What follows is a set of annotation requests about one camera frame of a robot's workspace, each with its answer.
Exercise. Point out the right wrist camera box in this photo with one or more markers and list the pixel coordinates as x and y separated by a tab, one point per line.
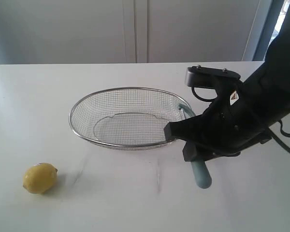
204	77

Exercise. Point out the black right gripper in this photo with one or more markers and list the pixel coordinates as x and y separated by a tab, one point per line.
236	120

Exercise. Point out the yellow lemon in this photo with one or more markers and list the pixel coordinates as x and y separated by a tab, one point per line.
40	178

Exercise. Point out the white cabinet doors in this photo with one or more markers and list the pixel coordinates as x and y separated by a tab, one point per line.
129	31

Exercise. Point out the window with dark frame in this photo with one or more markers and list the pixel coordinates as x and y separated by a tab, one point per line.
271	27

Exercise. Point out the light blue vegetable peeler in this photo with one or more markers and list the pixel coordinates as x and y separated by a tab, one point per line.
202	176

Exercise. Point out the oval steel wire mesh basket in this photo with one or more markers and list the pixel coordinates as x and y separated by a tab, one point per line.
128	118

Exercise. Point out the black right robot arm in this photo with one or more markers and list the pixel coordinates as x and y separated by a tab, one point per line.
275	70

